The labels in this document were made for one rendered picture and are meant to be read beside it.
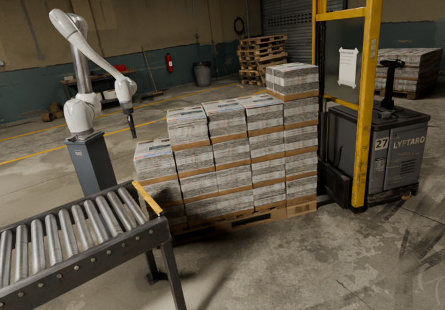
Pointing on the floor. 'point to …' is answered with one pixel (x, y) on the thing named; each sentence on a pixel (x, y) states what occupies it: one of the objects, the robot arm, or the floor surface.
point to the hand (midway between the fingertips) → (134, 134)
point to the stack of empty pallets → (269, 42)
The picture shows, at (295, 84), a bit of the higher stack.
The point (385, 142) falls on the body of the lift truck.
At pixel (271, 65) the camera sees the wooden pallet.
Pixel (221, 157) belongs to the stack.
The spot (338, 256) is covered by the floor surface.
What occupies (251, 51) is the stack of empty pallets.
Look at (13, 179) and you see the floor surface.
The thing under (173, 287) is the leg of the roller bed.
